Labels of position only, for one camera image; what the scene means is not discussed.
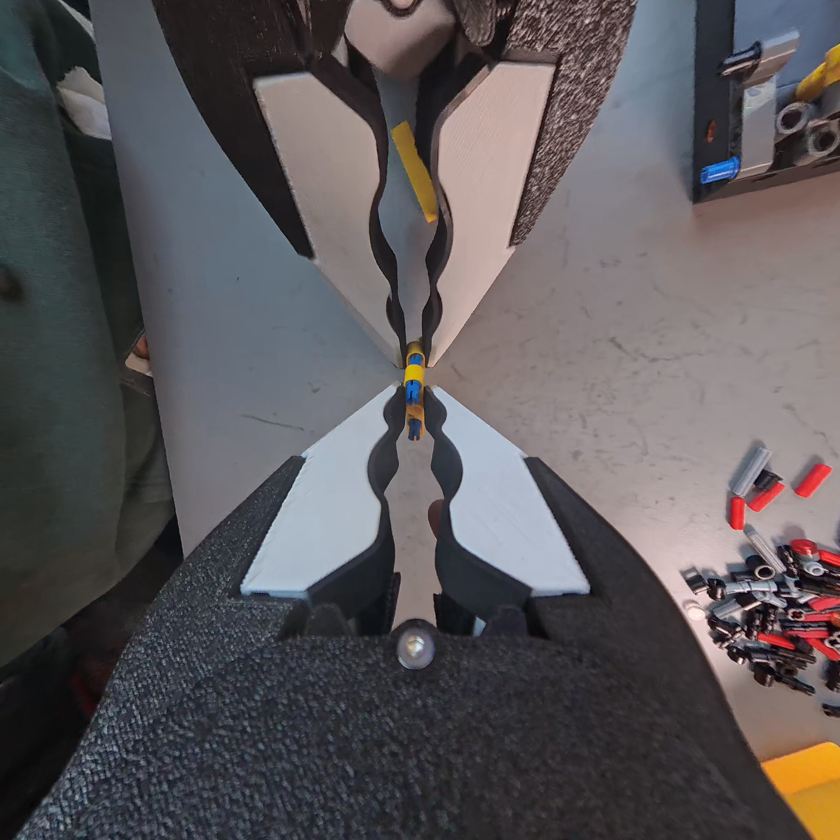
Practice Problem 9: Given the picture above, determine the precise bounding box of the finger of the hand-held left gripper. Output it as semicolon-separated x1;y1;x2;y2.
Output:
423;61;560;373
252;58;409;368

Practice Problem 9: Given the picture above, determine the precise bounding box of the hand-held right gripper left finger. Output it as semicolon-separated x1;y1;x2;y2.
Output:
241;384;405;600

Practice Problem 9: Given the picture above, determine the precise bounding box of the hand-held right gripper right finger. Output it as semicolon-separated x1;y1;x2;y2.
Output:
425;386;592;597

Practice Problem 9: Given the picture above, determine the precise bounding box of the pile of small lego connectors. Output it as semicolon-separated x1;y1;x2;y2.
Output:
681;446;840;718

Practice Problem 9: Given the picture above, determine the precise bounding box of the black and yellow lego assembly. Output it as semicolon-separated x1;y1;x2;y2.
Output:
692;0;840;205

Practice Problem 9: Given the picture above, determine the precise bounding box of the white fabric scrap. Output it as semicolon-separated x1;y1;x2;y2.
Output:
56;64;114;140

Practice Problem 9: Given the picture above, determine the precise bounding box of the yellow plastic bin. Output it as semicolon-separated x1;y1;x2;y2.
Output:
760;742;840;840

